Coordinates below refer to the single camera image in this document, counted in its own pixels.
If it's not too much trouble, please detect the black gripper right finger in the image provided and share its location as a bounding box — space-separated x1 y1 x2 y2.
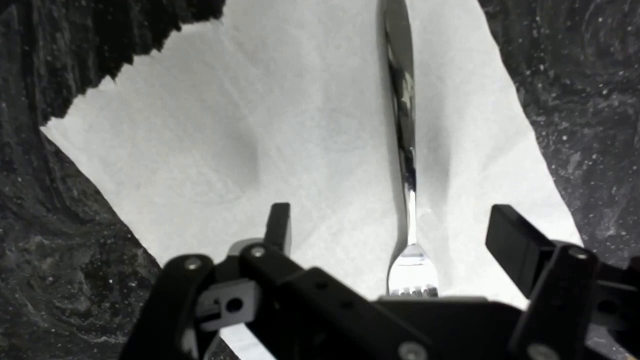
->
484 202 640 360

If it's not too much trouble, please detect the white paper napkin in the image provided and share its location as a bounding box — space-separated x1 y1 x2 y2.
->
41 0 586 312

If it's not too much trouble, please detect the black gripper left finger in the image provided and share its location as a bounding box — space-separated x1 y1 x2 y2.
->
118 202 402 360

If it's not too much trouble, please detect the silver metal fork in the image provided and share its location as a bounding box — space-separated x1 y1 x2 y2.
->
380 0 443 301

